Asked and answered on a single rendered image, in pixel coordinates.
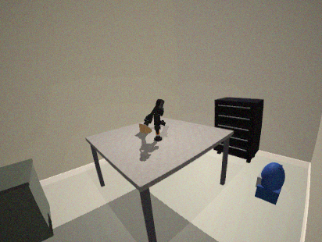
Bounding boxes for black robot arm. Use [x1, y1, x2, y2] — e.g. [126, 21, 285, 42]
[144, 99, 166, 126]

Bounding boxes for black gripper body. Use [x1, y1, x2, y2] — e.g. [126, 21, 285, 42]
[154, 120, 161, 130]

